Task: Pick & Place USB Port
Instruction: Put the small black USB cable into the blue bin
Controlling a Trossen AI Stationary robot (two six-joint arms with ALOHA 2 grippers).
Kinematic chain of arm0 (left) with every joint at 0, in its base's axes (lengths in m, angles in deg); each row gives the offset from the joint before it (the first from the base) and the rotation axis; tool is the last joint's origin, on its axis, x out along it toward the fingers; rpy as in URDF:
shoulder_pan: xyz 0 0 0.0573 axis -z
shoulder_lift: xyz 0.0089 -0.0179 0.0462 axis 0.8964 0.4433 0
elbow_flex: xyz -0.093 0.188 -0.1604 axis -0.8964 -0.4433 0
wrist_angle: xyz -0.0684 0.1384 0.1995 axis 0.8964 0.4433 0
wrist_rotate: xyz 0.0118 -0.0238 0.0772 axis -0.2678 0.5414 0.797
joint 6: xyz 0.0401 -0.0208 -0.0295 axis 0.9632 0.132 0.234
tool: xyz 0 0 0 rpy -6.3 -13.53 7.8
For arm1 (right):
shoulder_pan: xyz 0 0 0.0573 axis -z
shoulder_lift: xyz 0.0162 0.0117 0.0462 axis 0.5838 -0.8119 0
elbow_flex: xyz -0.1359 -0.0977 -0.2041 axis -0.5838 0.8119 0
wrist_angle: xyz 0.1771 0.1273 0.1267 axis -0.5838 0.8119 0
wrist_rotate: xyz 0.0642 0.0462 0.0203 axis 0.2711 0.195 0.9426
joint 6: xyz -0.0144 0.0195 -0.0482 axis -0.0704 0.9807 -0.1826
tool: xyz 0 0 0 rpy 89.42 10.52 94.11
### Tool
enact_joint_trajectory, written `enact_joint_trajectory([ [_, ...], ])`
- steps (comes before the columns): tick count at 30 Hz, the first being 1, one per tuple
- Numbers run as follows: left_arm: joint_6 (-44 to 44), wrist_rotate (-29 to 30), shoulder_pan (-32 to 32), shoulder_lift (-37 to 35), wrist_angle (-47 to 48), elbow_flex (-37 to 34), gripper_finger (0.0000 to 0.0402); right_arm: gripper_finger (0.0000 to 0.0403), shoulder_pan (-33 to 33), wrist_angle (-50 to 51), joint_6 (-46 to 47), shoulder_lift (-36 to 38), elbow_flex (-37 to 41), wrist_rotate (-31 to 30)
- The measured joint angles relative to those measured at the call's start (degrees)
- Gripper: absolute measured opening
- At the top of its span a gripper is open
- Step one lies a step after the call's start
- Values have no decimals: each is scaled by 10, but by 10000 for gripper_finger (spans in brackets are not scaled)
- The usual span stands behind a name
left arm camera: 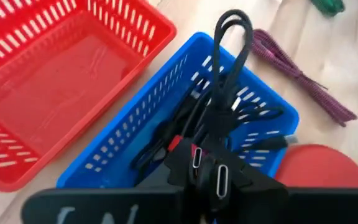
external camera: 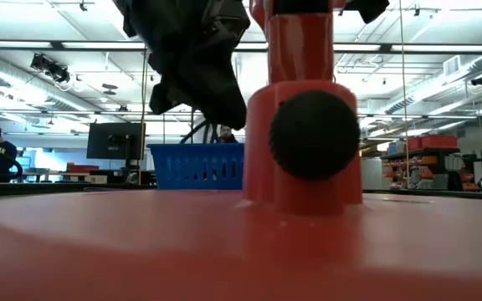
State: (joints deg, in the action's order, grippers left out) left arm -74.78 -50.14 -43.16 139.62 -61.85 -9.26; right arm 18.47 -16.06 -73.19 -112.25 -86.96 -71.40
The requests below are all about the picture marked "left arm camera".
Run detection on blue plastic basket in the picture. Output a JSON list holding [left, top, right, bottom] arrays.
[[56, 31, 300, 189]]

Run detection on black USB cable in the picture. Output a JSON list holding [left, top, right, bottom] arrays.
[[188, 8, 254, 206], [228, 105, 300, 153]]

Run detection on black cable with red tie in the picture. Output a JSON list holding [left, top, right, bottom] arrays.
[[131, 90, 211, 170]]

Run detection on red plastic basket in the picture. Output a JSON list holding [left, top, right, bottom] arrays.
[[0, 0, 177, 193]]

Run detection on green cable tie bottom right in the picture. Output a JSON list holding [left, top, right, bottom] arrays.
[[309, 0, 346, 17]]

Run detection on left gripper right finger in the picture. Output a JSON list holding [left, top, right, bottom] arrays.
[[203, 139, 289, 191]]

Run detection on red round bowl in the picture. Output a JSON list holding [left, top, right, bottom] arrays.
[[273, 144, 358, 189]]

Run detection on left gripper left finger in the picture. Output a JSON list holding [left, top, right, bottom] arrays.
[[165, 136, 199, 188]]

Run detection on magenta braided USB cable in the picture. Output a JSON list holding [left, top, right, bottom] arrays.
[[250, 28, 358, 128]]

